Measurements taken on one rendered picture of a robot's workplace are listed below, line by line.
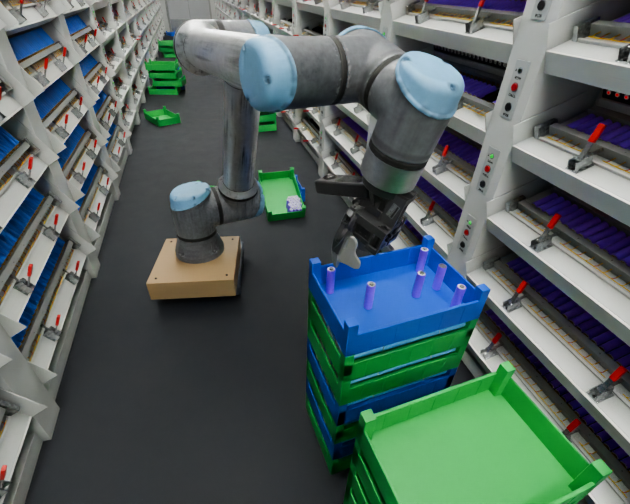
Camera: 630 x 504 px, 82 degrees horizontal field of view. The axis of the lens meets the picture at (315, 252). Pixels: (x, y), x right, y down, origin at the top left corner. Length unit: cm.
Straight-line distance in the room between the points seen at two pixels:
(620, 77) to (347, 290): 62
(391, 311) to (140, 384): 85
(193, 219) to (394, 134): 101
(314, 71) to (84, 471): 109
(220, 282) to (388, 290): 74
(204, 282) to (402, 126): 104
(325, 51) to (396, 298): 50
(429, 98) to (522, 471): 59
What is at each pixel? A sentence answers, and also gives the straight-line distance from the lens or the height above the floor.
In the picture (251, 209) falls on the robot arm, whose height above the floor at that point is 30.
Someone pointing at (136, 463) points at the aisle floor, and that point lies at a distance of 120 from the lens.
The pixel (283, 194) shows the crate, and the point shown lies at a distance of 207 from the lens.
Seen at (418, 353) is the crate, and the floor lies 42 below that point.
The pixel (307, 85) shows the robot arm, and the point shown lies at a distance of 52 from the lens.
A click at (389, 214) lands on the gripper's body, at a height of 73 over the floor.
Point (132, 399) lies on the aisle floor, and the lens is 130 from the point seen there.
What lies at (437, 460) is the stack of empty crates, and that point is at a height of 40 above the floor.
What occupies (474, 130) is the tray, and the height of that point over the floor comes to 72.
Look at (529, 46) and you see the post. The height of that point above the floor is 93.
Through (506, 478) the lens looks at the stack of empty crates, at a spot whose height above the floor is 40.
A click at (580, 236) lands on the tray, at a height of 59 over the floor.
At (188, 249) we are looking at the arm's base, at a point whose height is 19.
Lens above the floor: 102
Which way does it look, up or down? 36 degrees down
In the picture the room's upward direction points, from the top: 2 degrees clockwise
